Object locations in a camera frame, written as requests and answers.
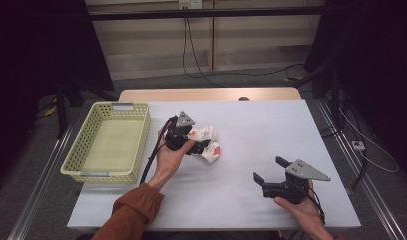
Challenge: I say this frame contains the white and red cloth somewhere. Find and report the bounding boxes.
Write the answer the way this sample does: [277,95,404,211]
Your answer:
[187,125,222,164]

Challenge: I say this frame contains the black metal stand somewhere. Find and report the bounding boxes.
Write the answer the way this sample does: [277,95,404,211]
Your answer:
[293,59,346,132]

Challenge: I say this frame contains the right hand-held gripper cable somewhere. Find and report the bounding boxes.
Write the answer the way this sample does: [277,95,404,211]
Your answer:
[304,185,326,225]

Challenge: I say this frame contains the white floor cable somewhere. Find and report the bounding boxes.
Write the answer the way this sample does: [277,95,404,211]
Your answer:
[338,108,401,174]

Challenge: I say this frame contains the metal floor rail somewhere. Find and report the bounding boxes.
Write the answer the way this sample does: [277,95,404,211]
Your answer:
[6,121,77,240]
[314,99,407,240]

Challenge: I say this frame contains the black curtain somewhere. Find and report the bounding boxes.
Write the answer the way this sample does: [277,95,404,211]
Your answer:
[303,0,407,172]
[0,0,116,192]

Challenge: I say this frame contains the white wall outlet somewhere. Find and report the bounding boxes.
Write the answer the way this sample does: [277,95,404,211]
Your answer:
[178,0,204,10]

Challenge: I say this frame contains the thin black cable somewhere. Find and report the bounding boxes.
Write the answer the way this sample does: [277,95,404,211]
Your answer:
[351,149,369,190]

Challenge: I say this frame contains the left hand-held gripper cable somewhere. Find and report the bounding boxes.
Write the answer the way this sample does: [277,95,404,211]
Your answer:
[139,115,178,185]

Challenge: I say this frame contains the white table board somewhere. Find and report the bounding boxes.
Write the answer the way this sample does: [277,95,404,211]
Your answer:
[66,99,362,232]

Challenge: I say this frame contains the black tripod stand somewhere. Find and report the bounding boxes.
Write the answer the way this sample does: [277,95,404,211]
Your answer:
[53,75,119,140]

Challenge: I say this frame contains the person's left hand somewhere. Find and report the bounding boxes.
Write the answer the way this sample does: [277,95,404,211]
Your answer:
[150,128,196,188]

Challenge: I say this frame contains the pale yellow plastic basket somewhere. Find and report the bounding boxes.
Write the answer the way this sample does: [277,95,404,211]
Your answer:
[60,101,152,184]

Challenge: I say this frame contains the black floor cable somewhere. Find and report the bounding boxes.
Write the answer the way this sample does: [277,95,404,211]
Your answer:
[181,16,305,80]
[186,17,224,89]

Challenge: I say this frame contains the person's right hand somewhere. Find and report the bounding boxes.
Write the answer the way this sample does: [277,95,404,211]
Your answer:
[273,179,326,232]

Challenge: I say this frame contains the black horizontal bar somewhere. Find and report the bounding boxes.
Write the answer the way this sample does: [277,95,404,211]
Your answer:
[89,5,325,22]

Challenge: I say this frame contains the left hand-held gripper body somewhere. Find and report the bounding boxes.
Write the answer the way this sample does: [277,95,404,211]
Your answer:
[164,111,204,156]

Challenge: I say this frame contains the hand-held gripper cable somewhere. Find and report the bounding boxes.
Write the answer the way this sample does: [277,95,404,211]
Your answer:
[304,185,326,225]
[139,115,178,185]

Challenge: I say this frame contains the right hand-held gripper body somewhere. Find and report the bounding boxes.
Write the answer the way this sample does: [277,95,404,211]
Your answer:
[261,159,331,205]

